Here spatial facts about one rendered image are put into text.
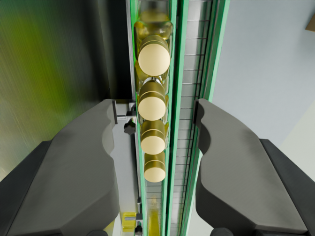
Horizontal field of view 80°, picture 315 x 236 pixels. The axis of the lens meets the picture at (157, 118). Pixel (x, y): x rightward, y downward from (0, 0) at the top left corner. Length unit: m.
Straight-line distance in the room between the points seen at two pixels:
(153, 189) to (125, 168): 0.16
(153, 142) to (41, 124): 0.13
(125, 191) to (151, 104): 0.62
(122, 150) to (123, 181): 0.16
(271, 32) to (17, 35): 0.64
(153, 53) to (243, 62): 0.52
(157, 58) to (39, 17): 0.13
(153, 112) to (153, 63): 0.06
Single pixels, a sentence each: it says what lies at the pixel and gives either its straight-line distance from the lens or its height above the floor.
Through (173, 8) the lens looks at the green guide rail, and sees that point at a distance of 0.40.
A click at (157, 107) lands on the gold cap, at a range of 0.23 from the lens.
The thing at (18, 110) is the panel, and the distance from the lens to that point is 0.21.
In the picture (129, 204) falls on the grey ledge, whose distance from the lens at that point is 0.88.
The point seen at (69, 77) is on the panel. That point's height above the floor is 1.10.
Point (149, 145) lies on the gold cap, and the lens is 0.26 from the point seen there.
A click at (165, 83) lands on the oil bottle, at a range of 0.29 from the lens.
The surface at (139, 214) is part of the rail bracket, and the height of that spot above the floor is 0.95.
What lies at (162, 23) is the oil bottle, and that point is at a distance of 0.28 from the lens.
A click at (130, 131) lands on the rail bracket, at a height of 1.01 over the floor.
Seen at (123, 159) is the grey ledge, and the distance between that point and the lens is 0.68.
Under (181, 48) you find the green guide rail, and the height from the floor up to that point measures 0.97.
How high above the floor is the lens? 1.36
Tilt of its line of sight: 58 degrees down
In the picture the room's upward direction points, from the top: 178 degrees clockwise
